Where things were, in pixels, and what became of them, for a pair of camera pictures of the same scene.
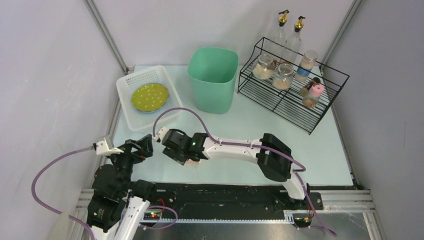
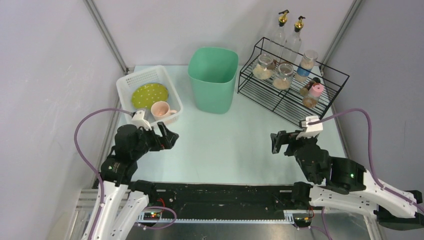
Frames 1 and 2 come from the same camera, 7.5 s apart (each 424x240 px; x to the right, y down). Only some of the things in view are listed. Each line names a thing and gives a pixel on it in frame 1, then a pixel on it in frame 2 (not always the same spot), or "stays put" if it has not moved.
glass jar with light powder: x=265 y=68 stays put
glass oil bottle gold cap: x=292 y=44 stays put
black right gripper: x=177 y=145 to x=286 y=144
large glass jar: x=283 y=78 stays put
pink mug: x=191 y=161 to x=160 y=110
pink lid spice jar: x=310 y=101 stays put
